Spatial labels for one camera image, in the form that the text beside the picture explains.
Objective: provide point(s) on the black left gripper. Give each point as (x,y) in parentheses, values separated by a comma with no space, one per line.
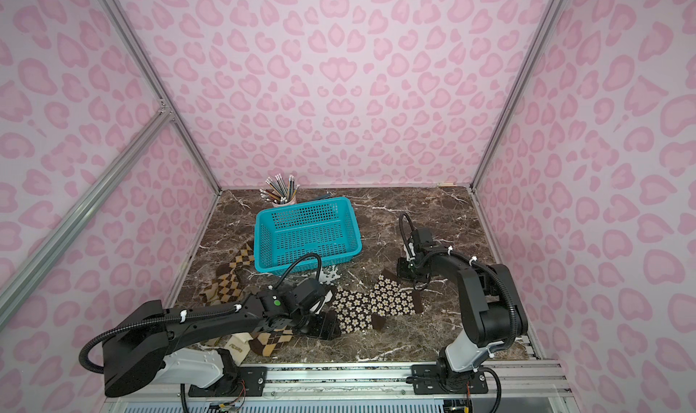
(319,320)

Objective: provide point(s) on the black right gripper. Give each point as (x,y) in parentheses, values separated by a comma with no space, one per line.
(410,268)

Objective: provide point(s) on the brown daisy sock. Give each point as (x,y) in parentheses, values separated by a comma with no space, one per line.
(388,299)
(353,310)

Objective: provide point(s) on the teal plastic basket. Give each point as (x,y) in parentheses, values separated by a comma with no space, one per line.
(326,227)

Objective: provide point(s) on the light brown argyle sock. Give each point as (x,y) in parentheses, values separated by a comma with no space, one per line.
(227,286)

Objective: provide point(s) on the dark brown argyle sock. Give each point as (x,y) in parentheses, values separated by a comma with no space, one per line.
(266,344)

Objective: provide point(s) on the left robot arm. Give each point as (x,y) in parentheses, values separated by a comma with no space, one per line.
(157,345)

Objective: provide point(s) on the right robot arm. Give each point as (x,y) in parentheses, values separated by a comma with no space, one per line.
(491,312)

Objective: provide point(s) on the cream brown sock with label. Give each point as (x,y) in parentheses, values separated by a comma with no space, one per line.
(239,346)

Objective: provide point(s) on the pink cup of pencils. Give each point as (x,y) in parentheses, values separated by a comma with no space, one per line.
(280,191)

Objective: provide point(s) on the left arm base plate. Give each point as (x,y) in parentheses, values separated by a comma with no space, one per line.
(250,380)

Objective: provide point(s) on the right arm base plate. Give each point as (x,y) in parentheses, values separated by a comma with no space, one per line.
(436,379)

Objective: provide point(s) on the aluminium mounting rail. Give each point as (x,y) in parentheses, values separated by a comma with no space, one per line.
(521,386)

